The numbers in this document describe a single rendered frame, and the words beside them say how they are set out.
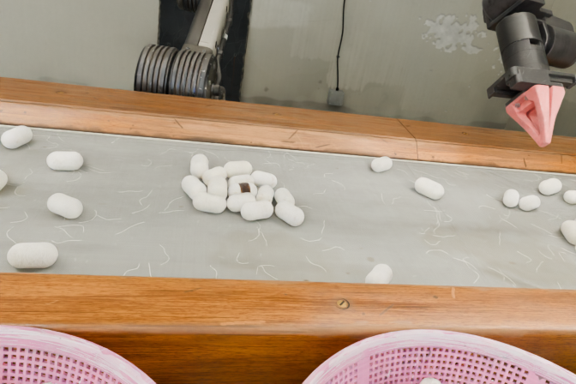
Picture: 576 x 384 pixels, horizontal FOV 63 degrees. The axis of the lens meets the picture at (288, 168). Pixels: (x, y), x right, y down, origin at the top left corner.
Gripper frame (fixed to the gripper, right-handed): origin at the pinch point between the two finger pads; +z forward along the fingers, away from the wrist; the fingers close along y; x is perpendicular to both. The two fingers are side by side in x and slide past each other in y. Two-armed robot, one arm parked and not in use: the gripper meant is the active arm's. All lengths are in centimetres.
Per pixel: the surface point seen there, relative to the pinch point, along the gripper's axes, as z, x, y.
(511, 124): -106, 170, 139
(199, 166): 7.3, 0.7, -45.7
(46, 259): 20, -10, -57
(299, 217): 14.3, -4.6, -35.4
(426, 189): 8.1, 1.1, -17.8
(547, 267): 18.9, -6.3, -9.3
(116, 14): -132, 147, -90
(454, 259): 18.3, -5.9, -19.6
